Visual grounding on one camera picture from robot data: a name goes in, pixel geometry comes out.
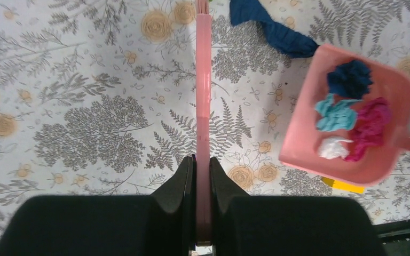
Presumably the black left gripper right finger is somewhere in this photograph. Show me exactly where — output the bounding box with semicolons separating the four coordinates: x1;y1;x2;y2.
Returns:
210;158;386;255

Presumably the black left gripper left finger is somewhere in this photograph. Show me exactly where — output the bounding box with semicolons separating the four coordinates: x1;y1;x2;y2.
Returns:
0;156;196;255

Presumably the pink dustpan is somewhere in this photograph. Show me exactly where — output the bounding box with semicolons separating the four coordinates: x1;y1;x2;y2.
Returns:
279;44;410;187

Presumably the pink hand brush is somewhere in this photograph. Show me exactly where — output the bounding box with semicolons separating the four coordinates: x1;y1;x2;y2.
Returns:
195;1;212;246

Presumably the small yellow block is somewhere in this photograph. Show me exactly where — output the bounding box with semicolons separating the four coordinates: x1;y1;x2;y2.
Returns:
321;177;365;194

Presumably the white paper scrap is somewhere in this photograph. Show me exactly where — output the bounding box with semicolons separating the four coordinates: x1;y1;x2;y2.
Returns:
318;136;353;159

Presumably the cyan paper scrap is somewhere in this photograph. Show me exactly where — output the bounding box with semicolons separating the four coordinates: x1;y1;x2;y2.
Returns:
314;93;361;132

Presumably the floral table mat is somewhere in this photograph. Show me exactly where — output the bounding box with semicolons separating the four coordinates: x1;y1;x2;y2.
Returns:
0;1;410;237

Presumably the magenta paper scrap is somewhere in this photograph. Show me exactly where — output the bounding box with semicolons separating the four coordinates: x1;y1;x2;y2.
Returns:
344;97;392;162

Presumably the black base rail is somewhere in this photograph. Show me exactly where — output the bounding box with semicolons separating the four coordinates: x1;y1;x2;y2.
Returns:
374;219;410;256

